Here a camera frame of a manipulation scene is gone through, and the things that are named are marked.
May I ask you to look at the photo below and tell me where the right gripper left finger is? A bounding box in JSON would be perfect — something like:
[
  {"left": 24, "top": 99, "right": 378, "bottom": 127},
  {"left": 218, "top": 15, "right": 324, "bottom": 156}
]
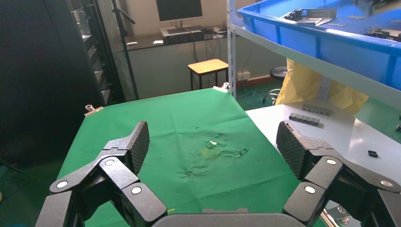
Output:
[{"left": 35, "top": 121, "right": 167, "bottom": 227}]

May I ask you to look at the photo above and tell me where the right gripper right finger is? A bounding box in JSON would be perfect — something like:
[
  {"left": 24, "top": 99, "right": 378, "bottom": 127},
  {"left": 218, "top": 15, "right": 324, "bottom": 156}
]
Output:
[{"left": 276, "top": 120, "right": 401, "bottom": 227}]

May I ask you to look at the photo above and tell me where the grey metal connector strip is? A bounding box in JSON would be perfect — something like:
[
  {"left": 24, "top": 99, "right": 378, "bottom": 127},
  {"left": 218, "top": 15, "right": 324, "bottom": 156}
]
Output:
[
  {"left": 288, "top": 113, "right": 325, "bottom": 129},
  {"left": 302, "top": 103, "right": 333, "bottom": 116}
]

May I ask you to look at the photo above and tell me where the green table cloth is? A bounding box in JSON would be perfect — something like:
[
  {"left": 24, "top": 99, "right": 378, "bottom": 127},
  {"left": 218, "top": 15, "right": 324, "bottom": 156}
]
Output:
[{"left": 56, "top": 87, "right": 326, "bottom": 227}]

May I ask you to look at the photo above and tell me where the yellow plastic bag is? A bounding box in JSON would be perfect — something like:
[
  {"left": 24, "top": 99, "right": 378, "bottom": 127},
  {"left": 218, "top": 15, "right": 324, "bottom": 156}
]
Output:
[{"left": 275, "top": 58, "right": 370, "bottom": 116}]

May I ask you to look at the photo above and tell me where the white ribbed shelf panel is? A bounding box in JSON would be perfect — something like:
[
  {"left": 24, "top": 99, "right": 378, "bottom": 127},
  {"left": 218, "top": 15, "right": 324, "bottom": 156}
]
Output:
[{"left": 233, "top": 23, "right": 401, "bottom": 111}]

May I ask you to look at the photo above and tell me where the black stool with chrome base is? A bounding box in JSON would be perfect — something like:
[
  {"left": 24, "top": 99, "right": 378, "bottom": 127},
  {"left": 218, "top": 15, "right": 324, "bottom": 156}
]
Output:
[{"left": 269, "top": 66, "right": 288, "bottom": 106}]

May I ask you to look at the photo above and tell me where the grey office desk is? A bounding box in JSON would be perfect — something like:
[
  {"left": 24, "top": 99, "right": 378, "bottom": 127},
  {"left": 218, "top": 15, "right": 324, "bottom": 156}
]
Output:
[{"left": 123, "top": 26, "right": 233, "bottom": 101}]

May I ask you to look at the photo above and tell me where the black tripod stand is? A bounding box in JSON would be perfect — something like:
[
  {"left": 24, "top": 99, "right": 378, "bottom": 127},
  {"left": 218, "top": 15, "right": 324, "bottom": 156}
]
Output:
[{"left": 111, "top": 0, "right": 140, "bottom": 101}]

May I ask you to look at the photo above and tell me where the black equipment cabinet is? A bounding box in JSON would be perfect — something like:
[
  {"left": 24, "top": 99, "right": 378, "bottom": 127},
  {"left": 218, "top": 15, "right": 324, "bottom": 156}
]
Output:
[{"left": 0, "top": 0, "right": 126, "bottom": 176}]

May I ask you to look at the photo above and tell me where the blue plastic bin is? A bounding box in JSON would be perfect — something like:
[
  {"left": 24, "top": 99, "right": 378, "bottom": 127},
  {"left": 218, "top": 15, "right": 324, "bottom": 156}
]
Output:
[{"left": 237, "top": 0, "right": 401, "bottom": 91}]

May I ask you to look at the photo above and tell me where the wooden top stool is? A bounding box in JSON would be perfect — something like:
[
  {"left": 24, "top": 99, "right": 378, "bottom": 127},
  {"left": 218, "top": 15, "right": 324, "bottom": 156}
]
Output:
[{"left": 187, "top": 58, "right": 230, "bottom": 91}]

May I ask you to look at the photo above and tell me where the black device box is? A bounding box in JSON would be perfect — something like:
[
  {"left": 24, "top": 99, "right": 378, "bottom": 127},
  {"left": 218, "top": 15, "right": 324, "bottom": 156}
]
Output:
[{"left": 163, "top": 31, "right": 206, "bottom": 45}]

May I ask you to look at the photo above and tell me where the grey keyboard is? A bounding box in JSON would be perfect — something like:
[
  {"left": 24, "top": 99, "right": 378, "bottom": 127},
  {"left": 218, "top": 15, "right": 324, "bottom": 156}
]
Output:
[{"left": 166, "top": 27, "right": 189, "bottom": 35}]

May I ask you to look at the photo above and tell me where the white perforated shelf upright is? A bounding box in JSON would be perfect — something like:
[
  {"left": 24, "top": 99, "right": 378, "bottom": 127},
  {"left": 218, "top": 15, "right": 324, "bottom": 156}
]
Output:
[{"left": 226, "top": 0, "right": 238, "bottom": 98}]

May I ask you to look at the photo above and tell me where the black computer monitor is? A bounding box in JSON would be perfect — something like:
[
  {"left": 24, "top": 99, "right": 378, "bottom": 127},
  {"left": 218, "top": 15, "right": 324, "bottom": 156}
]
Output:
[{"left": 156, "top": 0, "right": 204, "bottom": 28}]

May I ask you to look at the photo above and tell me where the blue cable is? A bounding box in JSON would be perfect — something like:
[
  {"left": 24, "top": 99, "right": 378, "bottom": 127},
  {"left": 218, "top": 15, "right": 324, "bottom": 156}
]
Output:
[{"left": 244, "top": 91, "right": 268, "bottom": 106}]

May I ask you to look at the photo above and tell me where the silver stamped metal bracket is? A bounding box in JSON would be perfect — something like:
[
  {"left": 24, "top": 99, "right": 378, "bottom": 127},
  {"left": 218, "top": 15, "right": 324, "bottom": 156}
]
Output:
[
  {"left": 283, "top": 8, "right": 337, "bottom": 26},
  {"left": 366, "top": 27, "right": 401, "bottom": 42}
]

